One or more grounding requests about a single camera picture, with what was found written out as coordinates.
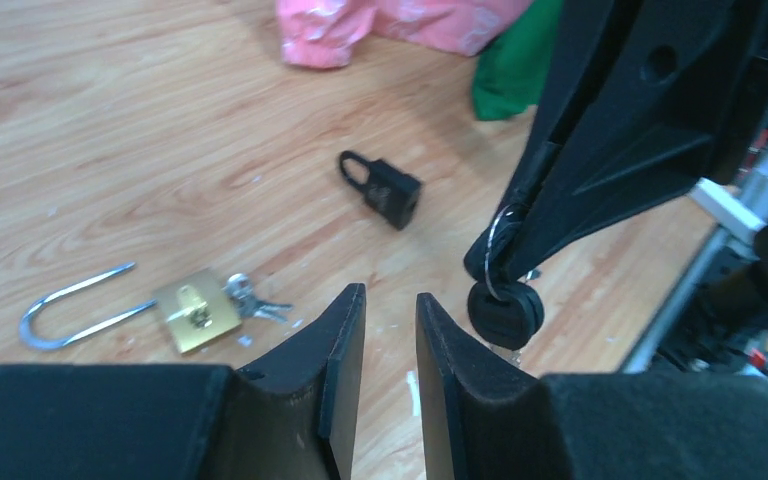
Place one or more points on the pink patterned garment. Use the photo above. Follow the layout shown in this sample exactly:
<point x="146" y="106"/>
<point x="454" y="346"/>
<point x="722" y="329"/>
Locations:
<point x="322" y="34"/>

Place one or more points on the green garment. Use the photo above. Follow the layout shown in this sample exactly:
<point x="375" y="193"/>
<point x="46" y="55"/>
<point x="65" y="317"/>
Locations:
<point x="512" y="69"/>

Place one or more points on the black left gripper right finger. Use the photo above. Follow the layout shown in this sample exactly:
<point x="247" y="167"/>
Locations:
<point x="482" y="418"/>

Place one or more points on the black-headed key bunch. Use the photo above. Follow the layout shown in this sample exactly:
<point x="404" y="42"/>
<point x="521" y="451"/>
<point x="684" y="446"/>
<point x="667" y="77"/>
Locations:
<point x="505" y="315"/>

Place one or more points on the brass padlock steel shackle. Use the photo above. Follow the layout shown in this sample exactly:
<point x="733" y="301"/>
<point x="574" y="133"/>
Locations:
<point x="194" y="309"/>

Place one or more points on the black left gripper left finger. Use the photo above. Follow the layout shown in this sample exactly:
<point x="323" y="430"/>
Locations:
<point x="289" y="414"/>

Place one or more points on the small brass key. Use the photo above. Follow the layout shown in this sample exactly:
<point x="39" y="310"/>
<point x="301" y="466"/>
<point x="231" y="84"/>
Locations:
<point x="241" y="292"/>

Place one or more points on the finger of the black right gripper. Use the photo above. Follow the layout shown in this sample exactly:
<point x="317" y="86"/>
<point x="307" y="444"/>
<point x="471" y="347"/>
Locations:
<point x="584" y="28"/>
<point x="650" y="128"/>

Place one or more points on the black padlock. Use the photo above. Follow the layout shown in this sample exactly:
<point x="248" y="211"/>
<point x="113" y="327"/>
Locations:
<point x="390" y="192"/>

